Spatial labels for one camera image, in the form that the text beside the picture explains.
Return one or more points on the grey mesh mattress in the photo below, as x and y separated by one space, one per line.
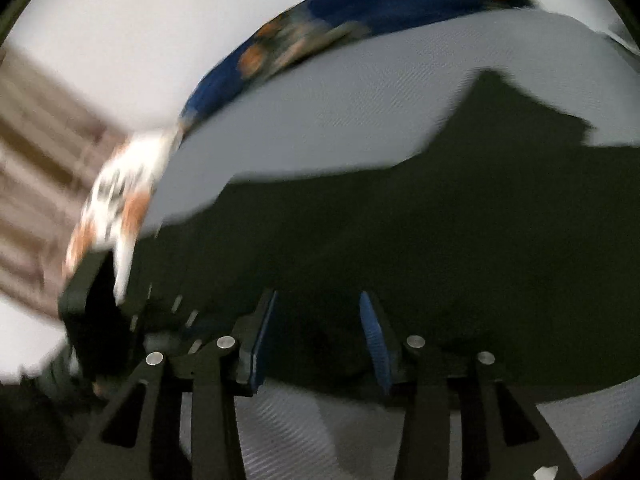
325 110

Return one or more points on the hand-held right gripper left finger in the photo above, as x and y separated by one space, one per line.
264 345

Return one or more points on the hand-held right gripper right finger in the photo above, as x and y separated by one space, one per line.
372 340

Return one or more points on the person's left forearm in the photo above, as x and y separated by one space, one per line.
60 370

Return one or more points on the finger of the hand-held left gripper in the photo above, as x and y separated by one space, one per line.
185 320

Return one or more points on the white floral pillow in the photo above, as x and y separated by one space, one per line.
125 190

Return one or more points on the brown wooden furniture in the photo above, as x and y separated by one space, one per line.
30 160

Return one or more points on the black pants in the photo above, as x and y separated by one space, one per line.
400 240

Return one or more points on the blue floral blanket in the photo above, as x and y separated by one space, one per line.
400 0

